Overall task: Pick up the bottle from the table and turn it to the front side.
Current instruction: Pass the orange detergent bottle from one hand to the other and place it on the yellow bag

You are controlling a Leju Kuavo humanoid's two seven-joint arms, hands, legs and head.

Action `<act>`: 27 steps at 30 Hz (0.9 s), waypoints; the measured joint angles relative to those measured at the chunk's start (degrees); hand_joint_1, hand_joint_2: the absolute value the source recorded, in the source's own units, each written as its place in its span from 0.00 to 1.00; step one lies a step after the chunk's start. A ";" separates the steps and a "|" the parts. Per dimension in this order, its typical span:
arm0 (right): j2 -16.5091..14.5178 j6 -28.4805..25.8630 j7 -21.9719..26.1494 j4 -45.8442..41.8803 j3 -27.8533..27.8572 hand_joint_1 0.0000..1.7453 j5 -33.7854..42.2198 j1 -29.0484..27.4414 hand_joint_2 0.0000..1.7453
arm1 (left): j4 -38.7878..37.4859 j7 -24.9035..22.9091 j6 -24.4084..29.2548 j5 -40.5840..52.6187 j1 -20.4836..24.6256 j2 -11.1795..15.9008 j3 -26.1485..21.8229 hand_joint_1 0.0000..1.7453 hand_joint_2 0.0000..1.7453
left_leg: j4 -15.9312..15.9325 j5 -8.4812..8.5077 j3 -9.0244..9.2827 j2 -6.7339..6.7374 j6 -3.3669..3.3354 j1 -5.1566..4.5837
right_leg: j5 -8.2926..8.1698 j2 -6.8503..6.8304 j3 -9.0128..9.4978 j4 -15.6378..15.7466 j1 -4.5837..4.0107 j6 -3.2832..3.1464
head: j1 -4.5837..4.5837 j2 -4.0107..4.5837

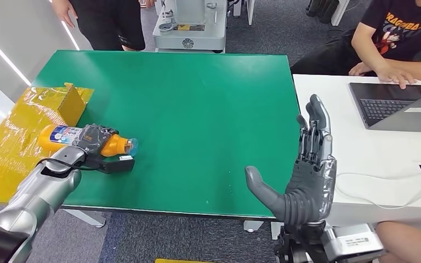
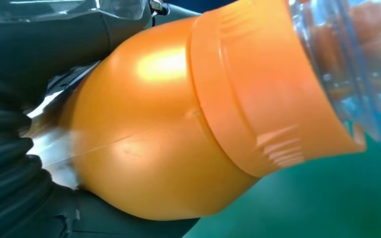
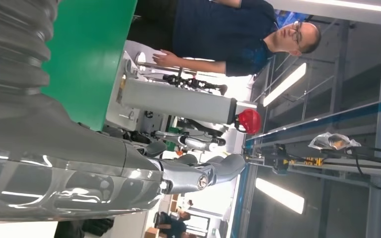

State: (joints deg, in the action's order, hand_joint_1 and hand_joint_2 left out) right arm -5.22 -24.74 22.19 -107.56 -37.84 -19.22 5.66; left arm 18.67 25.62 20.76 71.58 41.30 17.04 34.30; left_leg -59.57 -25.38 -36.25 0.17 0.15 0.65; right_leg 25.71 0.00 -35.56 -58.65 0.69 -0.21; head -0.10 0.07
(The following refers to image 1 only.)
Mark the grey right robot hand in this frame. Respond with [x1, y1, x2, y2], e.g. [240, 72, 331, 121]
[244, 94, 338, 226]

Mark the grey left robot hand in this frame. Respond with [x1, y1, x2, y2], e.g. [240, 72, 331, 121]
[73, 124, 120, 156]

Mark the white table foot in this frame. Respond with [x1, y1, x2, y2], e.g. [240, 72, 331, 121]
[242, 219, 265, 233]
[62, 209, 107, 229]

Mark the yellow taped cardboard box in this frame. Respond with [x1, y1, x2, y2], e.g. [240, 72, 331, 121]
[0, 82, 95, 204]

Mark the person's knee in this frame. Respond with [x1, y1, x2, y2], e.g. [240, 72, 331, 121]
[374, 221, 421, 263]

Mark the standing person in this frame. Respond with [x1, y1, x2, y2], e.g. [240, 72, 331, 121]
[50, 0, 157, 52]

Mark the grey laptop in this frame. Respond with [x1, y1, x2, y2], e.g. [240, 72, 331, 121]
[348, 82, 421, 134]

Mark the yellow flat object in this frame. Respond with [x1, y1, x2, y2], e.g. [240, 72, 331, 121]
[155, 258, 213, 263]

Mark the white machine base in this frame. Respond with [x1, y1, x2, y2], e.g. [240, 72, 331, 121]
[152, 0, 228, 54]

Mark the seated person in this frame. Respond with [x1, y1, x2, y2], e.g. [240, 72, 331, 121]
[289, 0, 421, 90]

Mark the black bag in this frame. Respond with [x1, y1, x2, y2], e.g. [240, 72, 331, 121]
[305, 0, 340, 18]

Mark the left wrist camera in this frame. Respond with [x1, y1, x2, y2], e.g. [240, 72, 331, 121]
[82, 155, 136, 175]

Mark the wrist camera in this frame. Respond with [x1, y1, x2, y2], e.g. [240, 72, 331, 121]
[321, 222, 386, 263]
[82, 155, 136, 175]

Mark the white cable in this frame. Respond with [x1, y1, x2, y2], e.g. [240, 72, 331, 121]
[334, 169, 421, 210]

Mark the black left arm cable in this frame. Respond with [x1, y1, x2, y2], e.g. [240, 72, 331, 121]
[36, 157, 88, 172]

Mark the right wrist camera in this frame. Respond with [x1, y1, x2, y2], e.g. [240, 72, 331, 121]
[321, 222, 386, 263]

